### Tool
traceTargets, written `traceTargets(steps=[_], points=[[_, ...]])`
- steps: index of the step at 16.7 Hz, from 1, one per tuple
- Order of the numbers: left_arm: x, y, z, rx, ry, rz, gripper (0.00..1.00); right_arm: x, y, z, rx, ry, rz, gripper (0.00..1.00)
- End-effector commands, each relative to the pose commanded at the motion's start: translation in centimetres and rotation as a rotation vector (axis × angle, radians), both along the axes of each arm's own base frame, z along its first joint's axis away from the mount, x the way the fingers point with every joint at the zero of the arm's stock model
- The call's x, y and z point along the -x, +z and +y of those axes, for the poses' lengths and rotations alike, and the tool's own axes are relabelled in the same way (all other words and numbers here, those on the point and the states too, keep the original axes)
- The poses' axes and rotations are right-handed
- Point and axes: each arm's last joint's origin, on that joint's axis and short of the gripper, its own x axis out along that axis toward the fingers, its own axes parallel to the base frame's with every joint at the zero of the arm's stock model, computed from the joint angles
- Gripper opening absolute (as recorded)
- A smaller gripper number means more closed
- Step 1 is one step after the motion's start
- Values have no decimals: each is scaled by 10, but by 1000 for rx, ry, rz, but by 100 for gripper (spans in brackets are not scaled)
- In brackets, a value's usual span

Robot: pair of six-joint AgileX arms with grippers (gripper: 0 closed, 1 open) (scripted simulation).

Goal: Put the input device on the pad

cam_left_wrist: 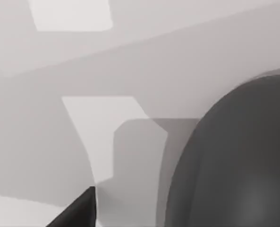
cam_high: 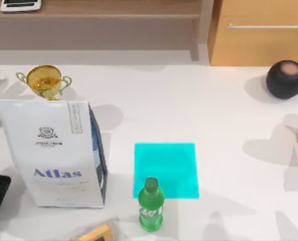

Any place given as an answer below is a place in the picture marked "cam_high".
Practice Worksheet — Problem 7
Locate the flat turquoise square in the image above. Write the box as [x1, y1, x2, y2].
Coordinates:
[132, 142, 200, 199]

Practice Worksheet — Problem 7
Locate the green bottle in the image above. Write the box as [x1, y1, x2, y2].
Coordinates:
[138, 177, 165, 232]

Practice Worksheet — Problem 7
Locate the white book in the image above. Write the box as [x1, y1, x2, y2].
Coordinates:
[0, 99, 108, 209]

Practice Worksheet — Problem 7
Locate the wooden open shelf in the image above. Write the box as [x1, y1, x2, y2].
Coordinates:
[0, 0, 215, 61]

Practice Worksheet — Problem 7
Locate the gold trophy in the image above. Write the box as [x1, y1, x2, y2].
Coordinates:
[15, 65, 72, 101]

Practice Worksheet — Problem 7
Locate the pale wooden cupboard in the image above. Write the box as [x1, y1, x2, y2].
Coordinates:
[207, 0, 298, 67]

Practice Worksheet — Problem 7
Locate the black round pot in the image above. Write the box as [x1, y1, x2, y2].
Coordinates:
[265, 60, 298, 100]

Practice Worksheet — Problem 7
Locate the white and black device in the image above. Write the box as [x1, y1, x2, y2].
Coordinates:
[0, 0, 43, 13]

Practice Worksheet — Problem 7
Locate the long metal handle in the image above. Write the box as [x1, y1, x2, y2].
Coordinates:
[226, 23, 298, 29]

